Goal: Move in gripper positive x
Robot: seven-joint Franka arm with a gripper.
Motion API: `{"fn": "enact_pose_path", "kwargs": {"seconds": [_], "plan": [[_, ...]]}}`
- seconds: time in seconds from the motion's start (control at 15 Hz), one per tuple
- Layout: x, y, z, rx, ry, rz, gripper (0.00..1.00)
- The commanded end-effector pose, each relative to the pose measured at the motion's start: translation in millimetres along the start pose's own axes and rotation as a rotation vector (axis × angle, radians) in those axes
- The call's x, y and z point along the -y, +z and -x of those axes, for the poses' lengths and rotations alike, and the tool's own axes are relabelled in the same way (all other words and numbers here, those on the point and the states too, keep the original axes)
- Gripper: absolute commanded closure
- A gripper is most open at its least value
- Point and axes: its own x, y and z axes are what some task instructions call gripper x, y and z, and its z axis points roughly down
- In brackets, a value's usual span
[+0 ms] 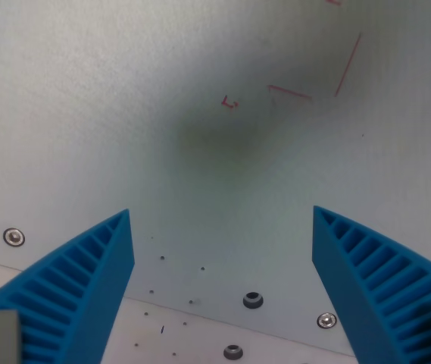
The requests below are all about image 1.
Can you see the silver round screw head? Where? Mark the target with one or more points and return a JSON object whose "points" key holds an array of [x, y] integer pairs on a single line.
{"points": [[14, 237], [326, 321]]}

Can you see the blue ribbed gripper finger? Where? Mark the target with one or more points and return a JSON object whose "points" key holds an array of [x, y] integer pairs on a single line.
{"points": [[366, 288], [86, 288]]}

